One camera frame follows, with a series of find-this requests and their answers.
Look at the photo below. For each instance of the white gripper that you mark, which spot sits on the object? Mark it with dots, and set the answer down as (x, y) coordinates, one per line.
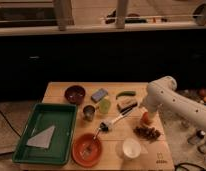
(151, 110)

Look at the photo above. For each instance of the orange apple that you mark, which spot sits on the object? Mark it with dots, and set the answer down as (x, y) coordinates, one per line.
(145, 119)

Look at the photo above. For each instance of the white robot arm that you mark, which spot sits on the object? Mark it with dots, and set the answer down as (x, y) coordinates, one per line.
(162, 92)

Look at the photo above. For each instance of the light green cup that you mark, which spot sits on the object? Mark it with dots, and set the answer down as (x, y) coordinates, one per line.
(104, 106)

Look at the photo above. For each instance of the white cup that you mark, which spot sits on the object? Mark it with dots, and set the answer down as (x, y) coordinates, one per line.
(131, 148)

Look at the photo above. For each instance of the small metal cup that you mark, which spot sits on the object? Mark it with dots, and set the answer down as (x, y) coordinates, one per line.
(89, 112)

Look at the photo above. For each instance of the green chili pepper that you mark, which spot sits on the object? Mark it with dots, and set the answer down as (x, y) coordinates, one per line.
(126, 93)

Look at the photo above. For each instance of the bunch of red grapes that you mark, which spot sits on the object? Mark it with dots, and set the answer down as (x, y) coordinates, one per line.
(149, 133)

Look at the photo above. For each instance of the blue grey sponge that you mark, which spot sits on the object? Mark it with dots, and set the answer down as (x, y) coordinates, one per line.
(98, 95)

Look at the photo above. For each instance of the dark red bowl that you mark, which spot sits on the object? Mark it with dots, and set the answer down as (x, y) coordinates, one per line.
(75, 94)

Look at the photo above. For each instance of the orange plate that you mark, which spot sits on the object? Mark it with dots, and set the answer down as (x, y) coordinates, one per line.
(80, 143)

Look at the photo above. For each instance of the metal fork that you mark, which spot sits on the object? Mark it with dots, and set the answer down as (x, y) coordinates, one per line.
(88, 150)

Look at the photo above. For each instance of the green plastic tray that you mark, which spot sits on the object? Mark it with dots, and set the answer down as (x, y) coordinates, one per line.
(44, 115)

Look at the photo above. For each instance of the grey folded cloth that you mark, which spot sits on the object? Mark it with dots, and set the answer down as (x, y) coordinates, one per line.
(42, 139)

